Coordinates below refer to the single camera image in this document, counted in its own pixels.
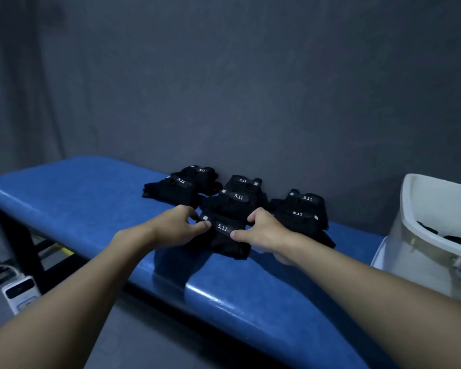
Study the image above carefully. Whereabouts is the white plastic lid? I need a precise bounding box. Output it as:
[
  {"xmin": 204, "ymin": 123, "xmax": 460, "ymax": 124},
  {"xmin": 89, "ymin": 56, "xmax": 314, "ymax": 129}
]
[{"xmin": 370, "ymin": 236, "xmax": 392, "ymax": 272}]

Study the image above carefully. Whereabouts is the person's left hand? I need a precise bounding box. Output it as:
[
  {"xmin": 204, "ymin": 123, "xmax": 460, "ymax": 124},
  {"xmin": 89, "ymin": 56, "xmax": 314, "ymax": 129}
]
[{"xmin": 150, "ymin": 204, "xmax": 212, "ymax": 250}]

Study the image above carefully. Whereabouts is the blue padded bench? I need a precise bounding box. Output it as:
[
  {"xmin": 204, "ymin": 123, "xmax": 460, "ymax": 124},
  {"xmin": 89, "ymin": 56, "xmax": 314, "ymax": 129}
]
[{"xmin": 0, "ymin": 156, "xmax": 399, "ymax": 369}]

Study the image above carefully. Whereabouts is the person's right forearm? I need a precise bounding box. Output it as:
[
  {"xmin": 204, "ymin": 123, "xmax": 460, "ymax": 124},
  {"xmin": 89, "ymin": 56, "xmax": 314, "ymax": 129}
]
[{"xmin": 288, "ymin": 232, "xmax": 461, "ymax": 369}]

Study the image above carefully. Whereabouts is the white power bank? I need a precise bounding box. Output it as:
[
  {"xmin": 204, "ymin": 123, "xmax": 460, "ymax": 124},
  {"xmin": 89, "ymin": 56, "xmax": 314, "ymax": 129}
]
[{"xmin": 1, "ymin": 275, "xmax": 43, "ymax": 316}]

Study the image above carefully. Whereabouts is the person's right hand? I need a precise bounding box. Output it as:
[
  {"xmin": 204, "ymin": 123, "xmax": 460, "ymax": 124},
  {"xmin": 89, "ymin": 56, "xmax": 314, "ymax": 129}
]
[{"xmin": 230, "ymin": 207, "xmax": 299, "ymax": 265}]

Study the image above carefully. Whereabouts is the white storage box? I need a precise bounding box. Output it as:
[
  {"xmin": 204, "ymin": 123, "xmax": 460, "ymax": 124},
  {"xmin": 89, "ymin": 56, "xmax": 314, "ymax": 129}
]
[{"xmin": 384, "ymin": 173, "xmax": 461, "ymax": 308}]

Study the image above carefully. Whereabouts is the person's left forearm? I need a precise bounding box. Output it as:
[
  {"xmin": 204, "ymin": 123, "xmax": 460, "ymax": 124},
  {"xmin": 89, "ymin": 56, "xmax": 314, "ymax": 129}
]
[{"xmin": 0, "ymin": 226, "xmax": 158, "ymax": 369}]

